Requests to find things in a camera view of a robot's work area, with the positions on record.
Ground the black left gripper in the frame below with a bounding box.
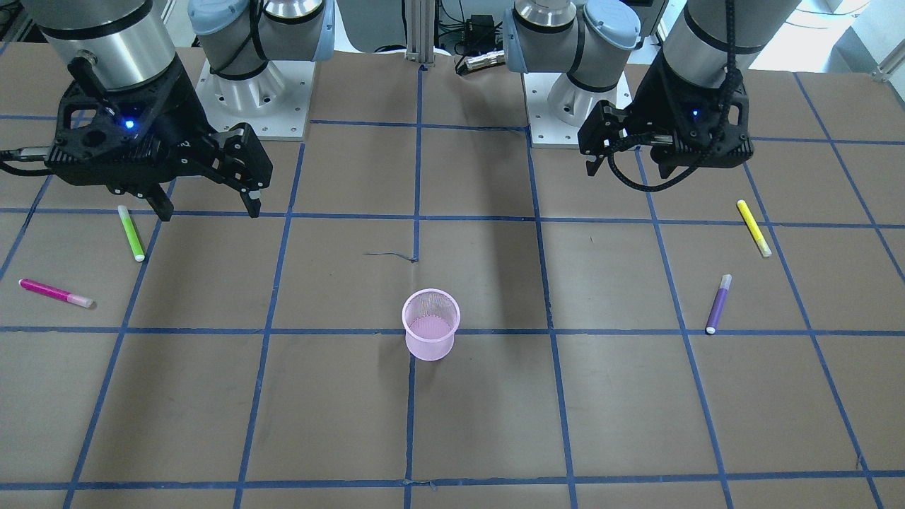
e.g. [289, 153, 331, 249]
[578, 54, 755, 178]

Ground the purple marker pen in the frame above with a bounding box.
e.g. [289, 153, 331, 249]
[704, 274, 732, 335]

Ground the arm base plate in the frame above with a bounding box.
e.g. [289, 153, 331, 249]
[522, 72, 631, 148]
[195, 61, 317, 141]

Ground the pink mesh cup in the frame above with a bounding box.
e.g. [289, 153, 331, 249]
[401, 288, 461, 361]

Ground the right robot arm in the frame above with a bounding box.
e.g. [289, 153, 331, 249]
[2, 1, 336, 221]

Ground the aluminium frame post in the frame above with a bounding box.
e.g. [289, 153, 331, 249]
[403, 0, 437, 67]

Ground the yellow marker pen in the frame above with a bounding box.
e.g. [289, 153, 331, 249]
[736, 199, 772, 258]

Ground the green marker pen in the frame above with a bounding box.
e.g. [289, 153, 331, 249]
[117, 205, 146, 263]

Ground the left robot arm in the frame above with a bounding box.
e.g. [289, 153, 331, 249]
[502, 1, 798, 192]

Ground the pink marker pen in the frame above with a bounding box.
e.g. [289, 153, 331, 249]
[18, 279, 94, 308]

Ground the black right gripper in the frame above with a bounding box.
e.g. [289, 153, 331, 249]
[45, 56, 274, 222]

